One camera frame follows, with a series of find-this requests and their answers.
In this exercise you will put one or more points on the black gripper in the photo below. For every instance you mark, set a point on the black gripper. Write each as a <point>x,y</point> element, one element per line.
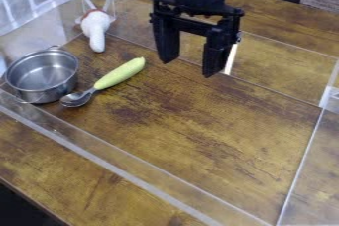
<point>203,17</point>

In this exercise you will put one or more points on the green handled metal spoon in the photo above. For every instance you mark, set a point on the green handled metal spoon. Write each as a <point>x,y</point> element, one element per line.
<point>122,73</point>

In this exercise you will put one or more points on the white plush toy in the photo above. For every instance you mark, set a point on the white plush toy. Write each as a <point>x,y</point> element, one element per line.
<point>95,22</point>

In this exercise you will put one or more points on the small steel pot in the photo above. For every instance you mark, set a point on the small steel pot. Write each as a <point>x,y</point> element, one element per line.
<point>43,76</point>

